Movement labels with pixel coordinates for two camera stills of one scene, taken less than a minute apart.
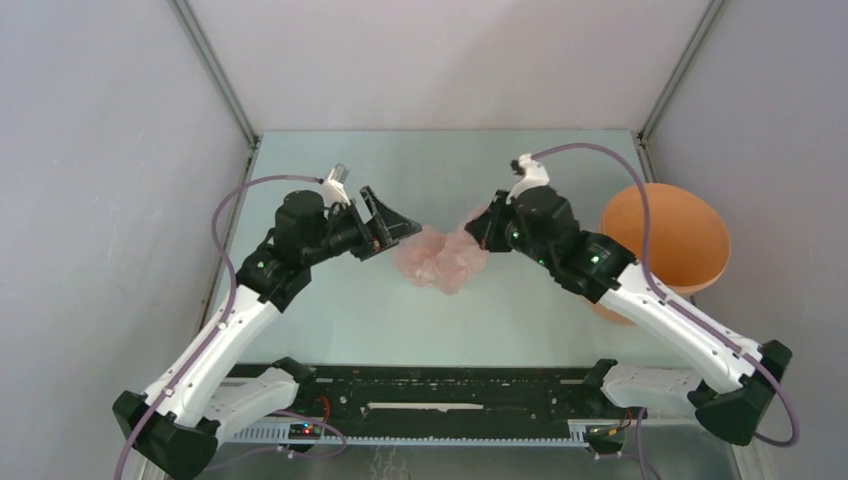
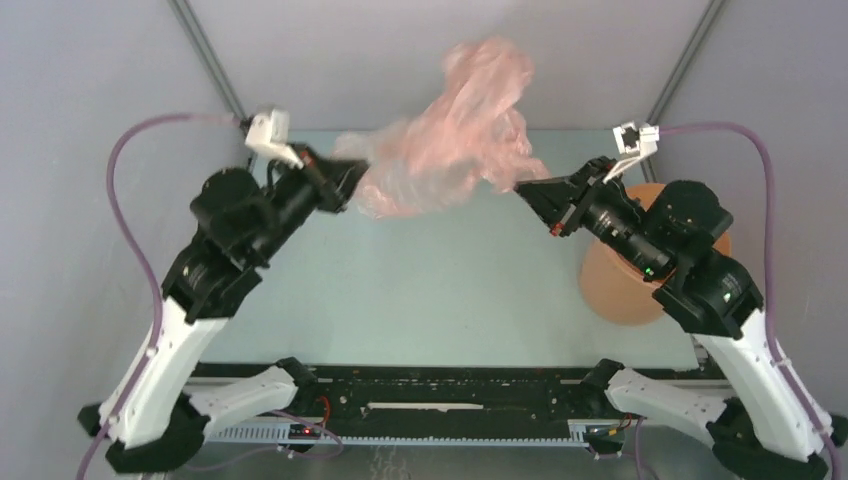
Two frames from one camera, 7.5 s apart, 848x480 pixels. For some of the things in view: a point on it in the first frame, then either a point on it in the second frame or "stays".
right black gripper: [485, 228] → [555, 199]
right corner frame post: [711, 13] stays
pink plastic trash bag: [445, 262] → [471, 135]
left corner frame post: [189, 21] stays
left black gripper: [391, 226] → [339, 177]
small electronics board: [304, 431] stays
